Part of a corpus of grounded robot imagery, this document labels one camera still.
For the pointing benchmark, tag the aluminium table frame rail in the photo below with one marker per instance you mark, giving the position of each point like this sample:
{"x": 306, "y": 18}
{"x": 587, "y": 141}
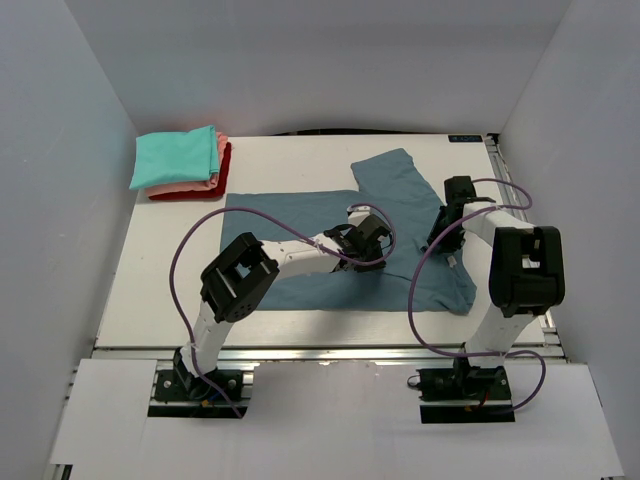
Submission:
{"x": 520, "y": 200}

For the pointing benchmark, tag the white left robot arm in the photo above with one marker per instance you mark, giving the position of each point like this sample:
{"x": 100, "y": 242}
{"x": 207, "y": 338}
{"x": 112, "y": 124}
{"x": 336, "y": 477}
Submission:
{"x": 235, "y": 282}

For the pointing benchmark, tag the blue t shirt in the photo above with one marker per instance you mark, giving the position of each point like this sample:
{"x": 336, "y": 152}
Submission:
{"x": 389, "y": 181}

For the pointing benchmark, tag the blue label sticker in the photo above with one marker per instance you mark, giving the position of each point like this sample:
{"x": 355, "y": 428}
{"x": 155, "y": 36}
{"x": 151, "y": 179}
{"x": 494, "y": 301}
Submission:
{"x": 465, "y": 138}

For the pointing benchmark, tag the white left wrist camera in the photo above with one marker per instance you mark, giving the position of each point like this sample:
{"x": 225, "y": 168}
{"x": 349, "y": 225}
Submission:
{"x": 357, "y": 214}

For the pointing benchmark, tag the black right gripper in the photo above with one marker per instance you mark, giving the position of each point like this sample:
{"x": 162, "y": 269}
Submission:
{"x": 451, "y": 245}

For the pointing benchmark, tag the teal folded t shirt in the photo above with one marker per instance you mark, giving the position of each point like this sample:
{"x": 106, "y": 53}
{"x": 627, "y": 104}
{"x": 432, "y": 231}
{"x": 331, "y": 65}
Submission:
{"x": 175, "y": 157}

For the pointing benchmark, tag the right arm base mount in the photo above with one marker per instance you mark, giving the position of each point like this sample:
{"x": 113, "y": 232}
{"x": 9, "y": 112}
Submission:
{"x": 458, "y": 396}

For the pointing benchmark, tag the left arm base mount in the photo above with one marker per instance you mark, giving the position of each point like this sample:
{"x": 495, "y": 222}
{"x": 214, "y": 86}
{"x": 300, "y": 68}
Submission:
{"x": 171, "y": 399}

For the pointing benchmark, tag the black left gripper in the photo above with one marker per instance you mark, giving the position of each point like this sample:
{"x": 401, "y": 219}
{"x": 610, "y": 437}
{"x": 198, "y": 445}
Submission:
{"x": 360, "y": 268}

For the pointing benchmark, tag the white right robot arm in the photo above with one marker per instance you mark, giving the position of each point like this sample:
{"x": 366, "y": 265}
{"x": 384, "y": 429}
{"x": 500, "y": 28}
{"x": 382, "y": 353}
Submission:
{"x": 471, "y": 356}

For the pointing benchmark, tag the pink folded t shirt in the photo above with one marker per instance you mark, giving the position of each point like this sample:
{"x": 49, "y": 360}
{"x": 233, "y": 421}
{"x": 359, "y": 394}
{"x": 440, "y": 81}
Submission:
{"x": 221, "y": 141}

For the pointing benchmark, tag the red folded t shirt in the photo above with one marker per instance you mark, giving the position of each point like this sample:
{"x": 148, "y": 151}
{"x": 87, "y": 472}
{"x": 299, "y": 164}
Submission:
{"x": 214, "y": 193}

